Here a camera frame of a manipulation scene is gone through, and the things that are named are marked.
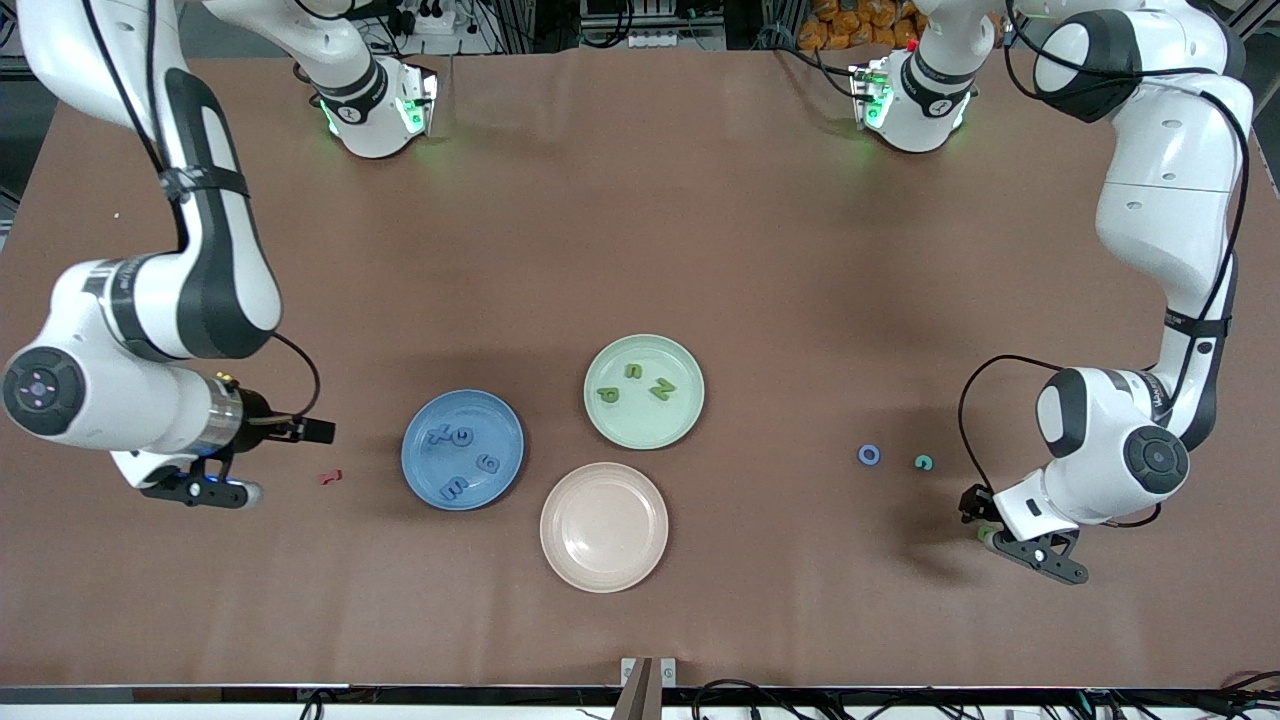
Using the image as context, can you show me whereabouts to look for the blue plate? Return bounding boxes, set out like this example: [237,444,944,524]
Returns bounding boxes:
[401,389,527,512]

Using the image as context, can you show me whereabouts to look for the beige plate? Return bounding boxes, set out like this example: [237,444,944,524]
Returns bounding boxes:
[539,462,670,595]

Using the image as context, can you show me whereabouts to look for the light green plate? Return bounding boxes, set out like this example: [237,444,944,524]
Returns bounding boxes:
[583,334,706,451]

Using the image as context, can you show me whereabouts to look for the brown table cover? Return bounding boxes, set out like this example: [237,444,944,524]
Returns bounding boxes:
[0,45,1280,691]

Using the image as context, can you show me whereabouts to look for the power strip with black plugs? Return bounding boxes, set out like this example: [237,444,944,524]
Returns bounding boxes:
[398,0,453,37]

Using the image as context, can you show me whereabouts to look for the orange mesh bags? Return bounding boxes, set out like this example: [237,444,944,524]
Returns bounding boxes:
[797,0,926,51]

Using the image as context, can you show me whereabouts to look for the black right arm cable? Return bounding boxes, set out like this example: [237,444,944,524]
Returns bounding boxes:
[80,0,321,426]

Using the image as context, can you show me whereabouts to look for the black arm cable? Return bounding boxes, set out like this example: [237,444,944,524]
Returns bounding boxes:
[957,0,1251,529]
[80,0,321,426]

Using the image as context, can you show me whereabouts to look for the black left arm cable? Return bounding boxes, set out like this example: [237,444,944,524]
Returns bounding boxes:
[957,0,1251,529]

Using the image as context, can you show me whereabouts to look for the white table edge rail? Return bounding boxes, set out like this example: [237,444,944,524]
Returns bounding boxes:
[0,685,1280,720]

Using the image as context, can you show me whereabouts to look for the metal table edge bracket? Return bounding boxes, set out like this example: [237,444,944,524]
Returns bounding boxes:
[620,656,677,720]

